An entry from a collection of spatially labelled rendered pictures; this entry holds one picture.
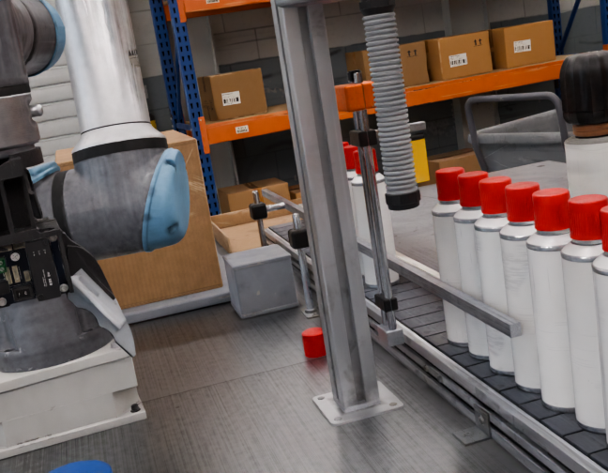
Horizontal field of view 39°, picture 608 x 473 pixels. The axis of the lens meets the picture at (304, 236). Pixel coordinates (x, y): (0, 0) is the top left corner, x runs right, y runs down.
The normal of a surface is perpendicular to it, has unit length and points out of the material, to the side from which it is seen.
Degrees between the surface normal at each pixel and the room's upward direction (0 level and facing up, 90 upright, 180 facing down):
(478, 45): 90
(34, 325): 70
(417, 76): 89
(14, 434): 90
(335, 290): 90
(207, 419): 0
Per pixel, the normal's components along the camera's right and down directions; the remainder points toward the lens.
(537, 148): -0.77, 0.31
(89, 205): -0.07, -0.06
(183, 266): 0.27, 0.17
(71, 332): 0.52, -0.26
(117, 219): 0.00, 0.28
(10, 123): 0.69, 0.04
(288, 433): -0.15, -0.96
